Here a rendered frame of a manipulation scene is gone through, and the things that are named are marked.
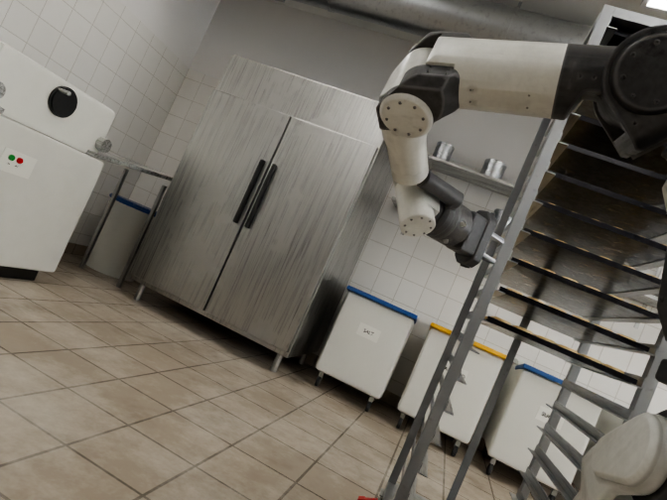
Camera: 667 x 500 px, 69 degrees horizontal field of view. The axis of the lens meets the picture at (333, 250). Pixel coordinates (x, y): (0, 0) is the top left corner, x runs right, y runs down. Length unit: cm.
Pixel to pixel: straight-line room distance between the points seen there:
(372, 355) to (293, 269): 83
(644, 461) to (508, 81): 45
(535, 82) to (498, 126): 381
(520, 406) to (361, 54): 327
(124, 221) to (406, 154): 390
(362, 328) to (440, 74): 295
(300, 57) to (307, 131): 150
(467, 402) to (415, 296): 106
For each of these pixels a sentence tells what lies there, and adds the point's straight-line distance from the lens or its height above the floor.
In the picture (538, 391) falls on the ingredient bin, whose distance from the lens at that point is 354.
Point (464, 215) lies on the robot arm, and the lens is 97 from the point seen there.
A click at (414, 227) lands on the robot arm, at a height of 95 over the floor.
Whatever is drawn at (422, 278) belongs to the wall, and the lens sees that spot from 415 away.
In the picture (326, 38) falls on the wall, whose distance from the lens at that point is 502.
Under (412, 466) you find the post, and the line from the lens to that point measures 146.
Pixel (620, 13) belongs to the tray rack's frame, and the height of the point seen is 180.
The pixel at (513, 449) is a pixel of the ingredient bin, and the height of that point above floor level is 23.
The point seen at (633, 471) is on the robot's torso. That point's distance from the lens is 64.
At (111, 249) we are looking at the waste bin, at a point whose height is 22.
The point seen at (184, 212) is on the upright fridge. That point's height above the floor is 77.
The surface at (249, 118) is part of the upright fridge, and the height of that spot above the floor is 161.
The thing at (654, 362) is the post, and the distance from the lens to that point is 152.
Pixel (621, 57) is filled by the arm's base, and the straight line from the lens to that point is 62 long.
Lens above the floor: 81
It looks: 2 degrees up
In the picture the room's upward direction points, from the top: 24 degrees clockwise
